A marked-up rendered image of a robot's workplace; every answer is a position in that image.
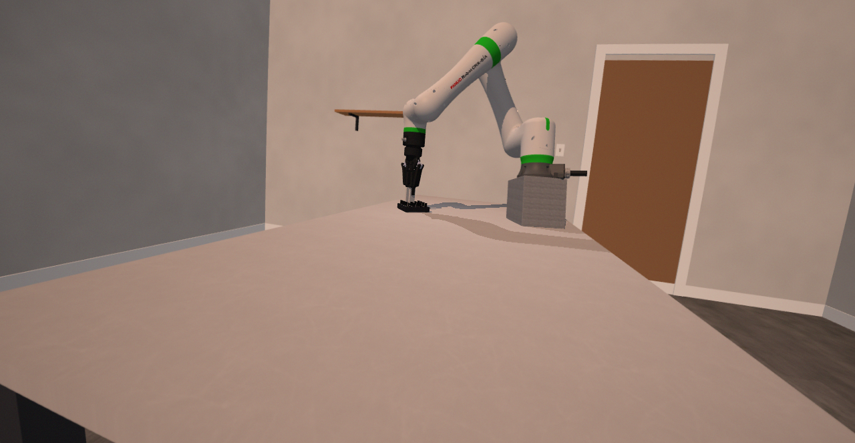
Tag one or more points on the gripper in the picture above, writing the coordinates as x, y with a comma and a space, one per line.
411, 170

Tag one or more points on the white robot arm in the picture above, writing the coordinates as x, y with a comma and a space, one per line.
533, 142

